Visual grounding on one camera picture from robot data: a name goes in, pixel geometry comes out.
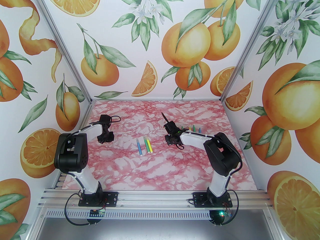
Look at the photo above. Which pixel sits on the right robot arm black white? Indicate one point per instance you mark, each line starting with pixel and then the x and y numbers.
pixel 222 154

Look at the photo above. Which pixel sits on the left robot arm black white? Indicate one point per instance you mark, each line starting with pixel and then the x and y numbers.
pixel 72 154

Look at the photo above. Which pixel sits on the aluminium mounting rails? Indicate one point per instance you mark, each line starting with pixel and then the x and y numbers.
pixel 155 199

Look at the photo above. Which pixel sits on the small blue circuit board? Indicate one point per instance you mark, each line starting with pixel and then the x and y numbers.
pixel 97 212

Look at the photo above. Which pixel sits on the perforated metal strip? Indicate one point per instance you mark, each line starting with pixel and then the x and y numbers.
pixel 155 214

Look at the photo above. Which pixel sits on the small circuit board green light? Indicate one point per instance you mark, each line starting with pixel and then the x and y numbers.
pixel 226 214

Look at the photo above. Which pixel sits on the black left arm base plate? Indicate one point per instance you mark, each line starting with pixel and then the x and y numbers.
pixel 111 199

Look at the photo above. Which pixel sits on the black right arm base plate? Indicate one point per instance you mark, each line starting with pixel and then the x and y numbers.
pixel 200 200

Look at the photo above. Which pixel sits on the black round mount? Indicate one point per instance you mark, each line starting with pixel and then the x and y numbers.
pixel 216 220

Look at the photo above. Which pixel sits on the aluminium frame post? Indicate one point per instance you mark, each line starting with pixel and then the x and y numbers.
pixel 63 44
pixel 249 44

